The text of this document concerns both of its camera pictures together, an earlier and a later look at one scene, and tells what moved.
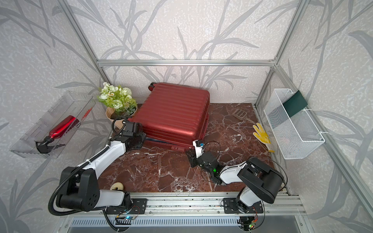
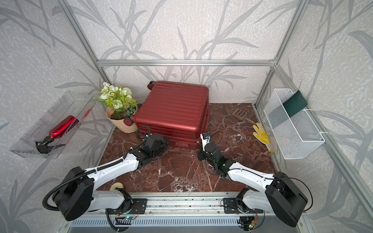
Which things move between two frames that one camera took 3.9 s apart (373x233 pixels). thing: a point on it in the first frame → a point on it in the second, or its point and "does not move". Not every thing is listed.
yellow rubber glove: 263,137 does not move
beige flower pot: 112,114 does not move
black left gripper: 143,135 → 165,144
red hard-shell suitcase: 173,116 does not move
